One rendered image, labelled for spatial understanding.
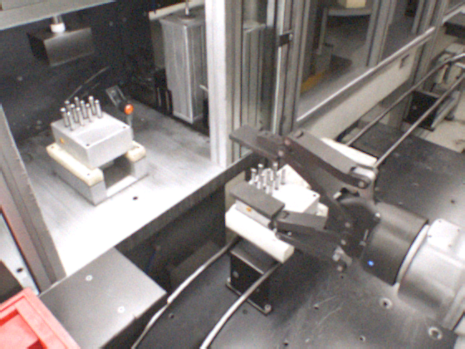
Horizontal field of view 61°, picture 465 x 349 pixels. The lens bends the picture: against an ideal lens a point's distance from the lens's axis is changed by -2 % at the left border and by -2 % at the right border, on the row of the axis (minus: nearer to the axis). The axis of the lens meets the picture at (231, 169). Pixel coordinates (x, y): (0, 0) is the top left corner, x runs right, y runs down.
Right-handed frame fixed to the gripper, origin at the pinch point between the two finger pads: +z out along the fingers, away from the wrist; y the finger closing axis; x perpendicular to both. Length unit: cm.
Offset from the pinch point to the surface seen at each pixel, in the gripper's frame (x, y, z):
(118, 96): -22, -21, 64
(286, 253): -11.3, -25.6, 0.5
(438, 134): -227, -112, 22
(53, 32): 1.5, 7.9, 41.7
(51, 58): 3.9, 4.8, 39.4
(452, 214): -66, -44, -17
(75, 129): 2.7, -9.6, 40.2
